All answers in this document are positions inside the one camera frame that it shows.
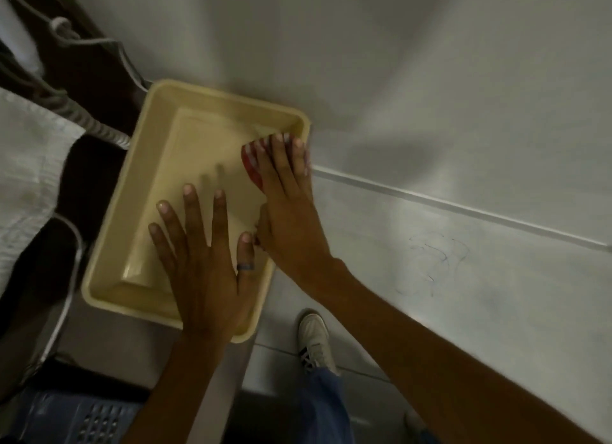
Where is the blue plastic crate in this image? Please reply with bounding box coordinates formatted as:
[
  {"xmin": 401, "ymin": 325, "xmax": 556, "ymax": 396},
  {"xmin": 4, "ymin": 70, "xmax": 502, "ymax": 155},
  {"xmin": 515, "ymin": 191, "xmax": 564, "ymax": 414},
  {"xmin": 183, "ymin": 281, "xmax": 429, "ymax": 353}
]
[{"xmin": 13, "ymin": 389, "xmax": 145, "ymax": 444}]

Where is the person's left hand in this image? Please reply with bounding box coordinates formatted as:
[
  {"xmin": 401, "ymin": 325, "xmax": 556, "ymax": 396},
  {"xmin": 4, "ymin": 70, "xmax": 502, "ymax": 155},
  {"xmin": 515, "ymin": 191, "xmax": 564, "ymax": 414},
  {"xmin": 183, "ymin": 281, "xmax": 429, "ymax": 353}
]
[{"xmin": 148, "ymin": 184, "xmax": 255, "ymax": 338}]

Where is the red white striped cloth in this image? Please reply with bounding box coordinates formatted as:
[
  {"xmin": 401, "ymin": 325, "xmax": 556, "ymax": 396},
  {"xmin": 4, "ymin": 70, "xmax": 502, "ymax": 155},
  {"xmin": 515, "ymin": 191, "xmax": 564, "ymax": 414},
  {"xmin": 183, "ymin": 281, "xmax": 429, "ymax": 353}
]
[{"xmin": 241, "ymin": 133, "xmax": 292, "ymax": 191}]

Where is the person's right hand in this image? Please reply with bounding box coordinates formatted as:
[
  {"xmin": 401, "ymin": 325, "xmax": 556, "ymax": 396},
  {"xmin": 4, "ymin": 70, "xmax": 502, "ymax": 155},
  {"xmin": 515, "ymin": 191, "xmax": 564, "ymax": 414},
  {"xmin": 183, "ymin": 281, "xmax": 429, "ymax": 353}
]
[{"xmin": 253, "ymin": 134, "xmax": 348, "ymax": 292}]

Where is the smooth white cable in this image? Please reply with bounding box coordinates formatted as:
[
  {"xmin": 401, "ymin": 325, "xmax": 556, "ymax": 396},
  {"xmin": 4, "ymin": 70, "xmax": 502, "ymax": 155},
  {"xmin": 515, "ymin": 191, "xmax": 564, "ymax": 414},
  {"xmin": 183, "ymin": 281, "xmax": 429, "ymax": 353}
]
[{"xmin": 28, "ymin": 213, "xmax": 87, "ymax": 378}]

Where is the blue jeans leg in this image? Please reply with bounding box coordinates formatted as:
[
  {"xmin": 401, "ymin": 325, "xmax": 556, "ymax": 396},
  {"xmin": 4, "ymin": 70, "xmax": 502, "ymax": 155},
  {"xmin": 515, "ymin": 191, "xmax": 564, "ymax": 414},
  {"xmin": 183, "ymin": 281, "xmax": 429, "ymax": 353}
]
[{"xmin": 298, "ymin": 367, "xmax": 357, "ymax": 444}]

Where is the person's right forearm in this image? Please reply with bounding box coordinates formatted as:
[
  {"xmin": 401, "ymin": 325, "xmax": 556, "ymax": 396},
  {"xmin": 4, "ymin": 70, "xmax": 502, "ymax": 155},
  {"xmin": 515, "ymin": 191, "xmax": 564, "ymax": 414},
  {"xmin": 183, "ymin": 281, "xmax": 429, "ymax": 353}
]
[{"xmin": 306, "ymin": 261, "xmax": 604, "ymax": 444}]

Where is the grey ribbed hose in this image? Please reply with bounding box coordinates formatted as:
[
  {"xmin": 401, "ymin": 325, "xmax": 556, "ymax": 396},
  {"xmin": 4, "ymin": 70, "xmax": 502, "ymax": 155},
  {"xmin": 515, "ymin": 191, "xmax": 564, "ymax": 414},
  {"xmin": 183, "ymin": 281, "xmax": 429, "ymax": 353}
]
[{"xmin": 0, "ymin": 42, "xmax": 133, "ymax": 149}]

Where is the knotted white cable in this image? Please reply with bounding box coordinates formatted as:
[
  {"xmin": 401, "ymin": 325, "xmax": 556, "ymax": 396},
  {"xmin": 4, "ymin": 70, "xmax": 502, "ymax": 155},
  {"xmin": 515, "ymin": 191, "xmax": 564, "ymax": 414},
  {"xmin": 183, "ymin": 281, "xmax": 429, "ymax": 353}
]
[{"xmin": 7, "ymin": 0, "xmax": 150, "ymax": 94}]

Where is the white sneaker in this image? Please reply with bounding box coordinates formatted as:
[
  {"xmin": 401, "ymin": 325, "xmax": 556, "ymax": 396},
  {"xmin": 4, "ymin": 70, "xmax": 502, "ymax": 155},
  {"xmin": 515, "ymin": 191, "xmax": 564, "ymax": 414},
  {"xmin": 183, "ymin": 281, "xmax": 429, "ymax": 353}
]
[{"xmin": 297, "ymin": 312, "xmax": 340, "ymax": 376}]

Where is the cream plastic tray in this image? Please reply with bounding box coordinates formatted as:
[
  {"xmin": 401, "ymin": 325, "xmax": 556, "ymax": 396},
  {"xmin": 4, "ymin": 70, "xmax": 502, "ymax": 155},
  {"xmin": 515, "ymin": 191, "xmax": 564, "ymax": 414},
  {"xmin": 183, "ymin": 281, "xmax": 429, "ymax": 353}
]
[{"xmin": 80, "ymin": 79, "xmax": 312, "ymax": 345}]

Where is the white fabric sheet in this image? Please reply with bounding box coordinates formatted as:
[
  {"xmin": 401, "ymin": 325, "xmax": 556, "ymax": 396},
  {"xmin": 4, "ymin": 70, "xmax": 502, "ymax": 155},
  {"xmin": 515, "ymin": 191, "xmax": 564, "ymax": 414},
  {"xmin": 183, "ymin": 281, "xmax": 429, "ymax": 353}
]
[{"xmin": 0, "ymin": 87, "xmax": 87, "ymax": 288}]

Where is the person's left forearm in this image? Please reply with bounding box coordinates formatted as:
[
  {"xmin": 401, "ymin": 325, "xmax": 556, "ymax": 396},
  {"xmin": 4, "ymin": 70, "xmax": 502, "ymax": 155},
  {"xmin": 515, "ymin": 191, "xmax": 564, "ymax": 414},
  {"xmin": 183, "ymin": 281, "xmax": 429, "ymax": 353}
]
[{"xmin": 119, "ymin": 335, "xmax": 245, "ymax": 444}]

